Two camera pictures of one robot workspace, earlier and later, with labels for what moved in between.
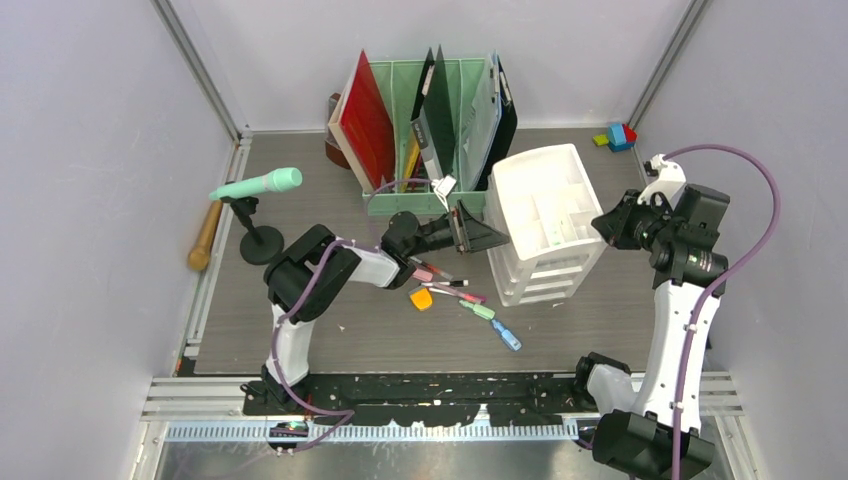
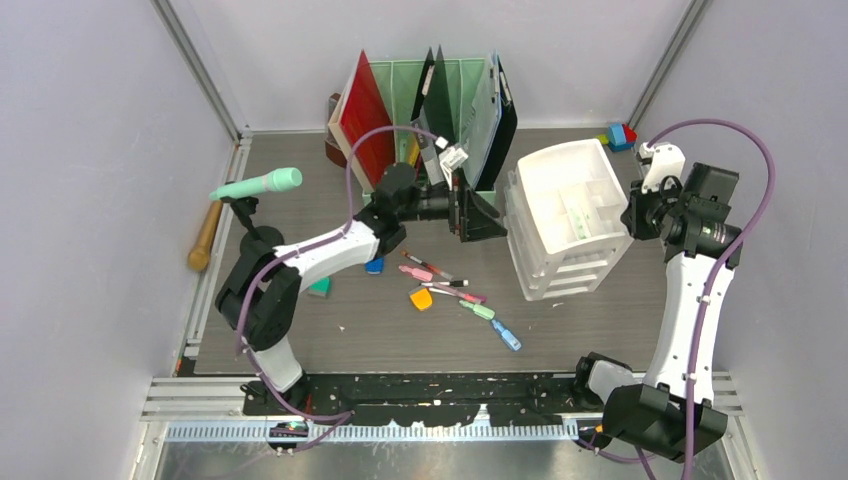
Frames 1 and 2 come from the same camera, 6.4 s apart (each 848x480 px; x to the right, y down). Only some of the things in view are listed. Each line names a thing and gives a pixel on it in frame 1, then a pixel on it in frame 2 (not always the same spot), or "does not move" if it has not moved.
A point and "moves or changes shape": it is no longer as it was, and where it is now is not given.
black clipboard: [508, 128] does not move
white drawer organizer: [544, 203] moves or changes shape
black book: [432, 120] does not move
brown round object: [333, 153] does not move
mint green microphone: [277, 180] does not move
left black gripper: [470, 234] → [476, 218]
